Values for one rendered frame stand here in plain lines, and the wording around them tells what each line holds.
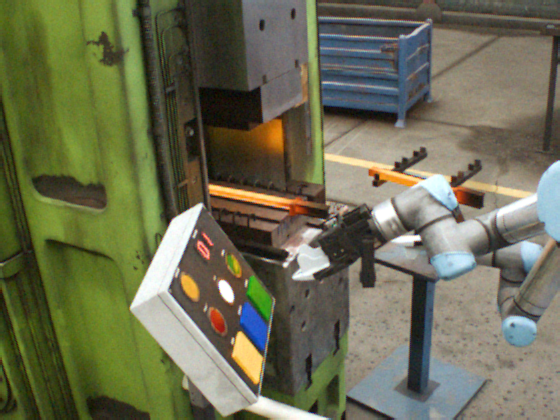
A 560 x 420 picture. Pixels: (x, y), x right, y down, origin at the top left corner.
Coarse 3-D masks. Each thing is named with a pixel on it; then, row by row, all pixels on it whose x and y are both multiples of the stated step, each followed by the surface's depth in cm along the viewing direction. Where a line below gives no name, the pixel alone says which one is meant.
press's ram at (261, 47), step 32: (192, 0) 153; (224, 0) 149; (256, 0) 151; (288, 0) 163; (224, 32) 152; (256, 32) 154; (288, 32) 166; (224, 64) 156; (256, 64) 156; (288, 64) 169
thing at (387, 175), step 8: (376, 168) 219; (384, 176) 215; (392, 176) 213; (400, 176) 212; (408, 176) 212; (408, 184) 210; (416, 184) 208; (456, 192) 199; (464, 192) 197; (472, 192) 196; (480, 192) 196; (464, 200) 199; (472, 200) 197; (480, 200) 195; (480, 208) 195
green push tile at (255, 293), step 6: (252, 276) 145; (252, 282) 143; (252, 288) 141; (258, 288) 144; (246, 294) 139; (252, 294) 140; (258, 294) 143; (264, 294) 145; (252, 300) 139; (258, 300) 141; (264, 300) 144; (270, 300) 147; (258, 306) 140; (264, 306) 142; (270, 306) 145; (264, 312) 141; (264, 318) 141
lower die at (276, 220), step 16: (256, 192) 196; (272, 192) 195; (240, 208) 187; (256, 208) 187; (272, 208) 185; (288, 208) 183; (224, 224) 183; (240, 224) 181; (256, 224) 180; (272, 224) 180; (288, 224) 184; (304, 224) 193; (256, 240) 180; (272, 240) 178
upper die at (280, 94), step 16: (272, 80) 164; (288, 80) 170; (208, 96) 168; (224, 96) 166; (240, 96) 164; (256, 96) 161; (272, 96) 165; (288, 96) 172; (208, 112) 170; (224, 112) 168; (240, 112) 165; (256, 112) 163; (272, 112) 166
